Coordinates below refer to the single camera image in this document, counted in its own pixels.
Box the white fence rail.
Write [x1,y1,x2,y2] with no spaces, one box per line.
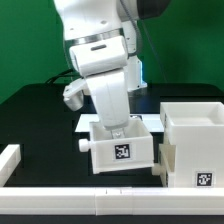
[0,144,21,187]
[0,187,224,215]

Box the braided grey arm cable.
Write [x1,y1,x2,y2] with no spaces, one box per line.
[119,0,145,58]

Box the white front fence rail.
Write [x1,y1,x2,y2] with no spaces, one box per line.
[0,187,224,215]

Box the white drawer box without knob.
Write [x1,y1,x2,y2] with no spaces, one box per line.
[79,118,154,174]

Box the white drawer cabinet housing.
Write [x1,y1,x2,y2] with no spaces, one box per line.
[160,102,224,188]

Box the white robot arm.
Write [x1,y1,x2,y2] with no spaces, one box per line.
[53,0,171,138]

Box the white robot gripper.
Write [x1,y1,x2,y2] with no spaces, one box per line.
[86,69,130,139]

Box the white left fence rail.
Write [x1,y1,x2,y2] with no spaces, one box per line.
[0,144,21,187]

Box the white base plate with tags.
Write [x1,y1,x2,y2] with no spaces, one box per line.
[75,114,164,133]

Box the white drawer box with knob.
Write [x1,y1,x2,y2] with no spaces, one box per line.
[152,144,176,188]

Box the black cable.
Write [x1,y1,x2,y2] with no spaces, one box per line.
[44,68,81,84]

